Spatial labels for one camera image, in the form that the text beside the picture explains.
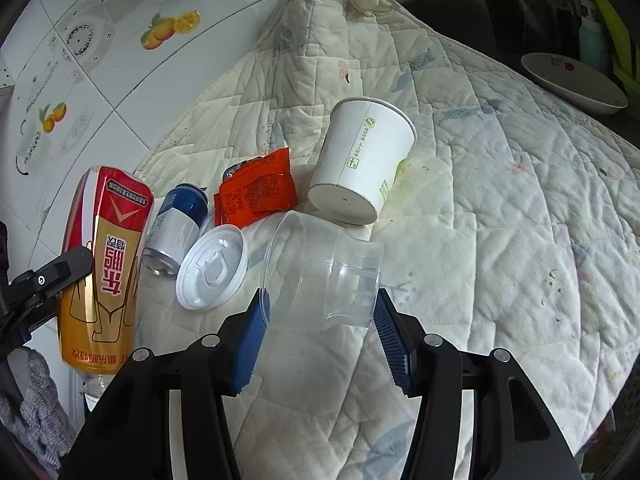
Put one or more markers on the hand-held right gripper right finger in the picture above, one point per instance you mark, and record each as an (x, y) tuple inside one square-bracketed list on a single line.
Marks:
[(395, 345)]

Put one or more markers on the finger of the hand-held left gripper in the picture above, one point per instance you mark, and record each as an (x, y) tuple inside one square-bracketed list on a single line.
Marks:
[(50, 272)]

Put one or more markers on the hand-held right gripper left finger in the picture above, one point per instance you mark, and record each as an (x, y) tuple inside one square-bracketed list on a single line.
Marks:
[(252, 340)]

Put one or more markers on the orange drink bottle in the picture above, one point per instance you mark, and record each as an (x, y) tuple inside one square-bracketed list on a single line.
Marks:
[(105, 240)]

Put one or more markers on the clear plastic cup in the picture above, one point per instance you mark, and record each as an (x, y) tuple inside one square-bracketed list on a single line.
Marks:
[(320, 270)]

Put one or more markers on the white plastic lid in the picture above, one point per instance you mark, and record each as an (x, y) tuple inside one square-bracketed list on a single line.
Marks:
[(210, 265)]

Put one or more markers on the blue and white can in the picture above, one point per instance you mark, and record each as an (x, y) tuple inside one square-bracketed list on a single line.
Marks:
[(172, 230)]

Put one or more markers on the cream quilted blanket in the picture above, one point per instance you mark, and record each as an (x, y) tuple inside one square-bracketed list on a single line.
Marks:
[(500, 260)]

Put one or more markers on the person's grey knit clothing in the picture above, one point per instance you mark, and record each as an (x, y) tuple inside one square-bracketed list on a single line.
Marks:
[(35, 410)]

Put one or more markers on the red snack packet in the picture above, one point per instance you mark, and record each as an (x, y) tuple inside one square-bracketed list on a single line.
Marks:
[(255, 190)]

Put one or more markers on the white paper cup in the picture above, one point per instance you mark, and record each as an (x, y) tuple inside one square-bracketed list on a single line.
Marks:
[(360, 160)]

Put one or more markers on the white bowl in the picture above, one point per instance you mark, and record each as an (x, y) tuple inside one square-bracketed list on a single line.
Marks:
[(565, 80)]

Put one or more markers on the teal bottle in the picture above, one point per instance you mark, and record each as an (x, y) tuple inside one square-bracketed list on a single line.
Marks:
[(592, 45)]

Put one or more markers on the lime green dish rack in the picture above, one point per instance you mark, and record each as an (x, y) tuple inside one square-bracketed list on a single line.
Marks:
[(617, 35)]

